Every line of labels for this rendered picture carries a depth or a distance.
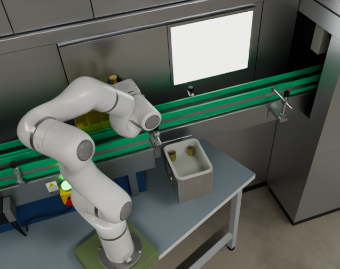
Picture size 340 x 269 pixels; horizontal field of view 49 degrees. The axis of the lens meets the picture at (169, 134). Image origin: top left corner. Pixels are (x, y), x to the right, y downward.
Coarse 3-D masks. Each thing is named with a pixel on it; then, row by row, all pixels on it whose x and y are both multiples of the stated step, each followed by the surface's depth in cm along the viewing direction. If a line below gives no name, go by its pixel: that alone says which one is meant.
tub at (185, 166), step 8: (176, 144) 175; (184, 144) 177; (192, 144) 178; (168, 152) 176; (176, 152) 178; (184, 152) 180; (200, 152) 173; (168, 160) 168; (176, 160) 177; (184, 160) 177; (192, 160) 176; (200, 160) 175; (208, 160) 166; (176, 168) 173; (184, 168) 173; (192, 168) 173; (200, 168) 172; (208, 168) 166; (176, 176) 161; (184, 176) 170; (192, 176) 160
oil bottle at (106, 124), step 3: (102, 114) 163; (105, 114) 163; (108, 114) 164; (102, 117) 164; (105, 117) 164; (108, 117) 165; (102, 120) 165; (105, 120) 165; (108, 120) 166; (105, 123) 166; (108, 123) 167; (105, 126) 168; (108, 126) 168; (111, 126) 169
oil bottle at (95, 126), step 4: (88, 112) 159; (92, 112) 160; (96, 112) 160; (88, 116) 161; (92, 116) 161; (96, 116) 162; (100, 116) 163; (92, 120) 162; (96, 120) 163; (100, 120) 164; (92, 124) 164; (96, 124) 165; (100, 124) 165; (92, 128) 165; (96, 128) 166; (100, 128) 167
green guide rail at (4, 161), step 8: (96, 136) 165; (104, 136) 166; (112, 136) 168; (120, 136) 170; (96, 144) 168; (32, 152) 159; (0, 160) 157; (8, 160) 158; (16, 160) 159; (24, 160) 161; (32, 160) 163; (0, 168) 160; (8, 168) 161
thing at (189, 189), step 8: (168, 144) 182; (168, 168) 175; (168, 176) 181; (200, 176) 162; (208, 176) 164; (176, 184) 164; (184, 184) 162; (192, 184) 164; (200, 184) 166; (208, 184) 168; (176, 192) 170; (184, 192) 166; (192, 192) 168; (200, 192) 170; (208, 192) 172; (184, 200) 170
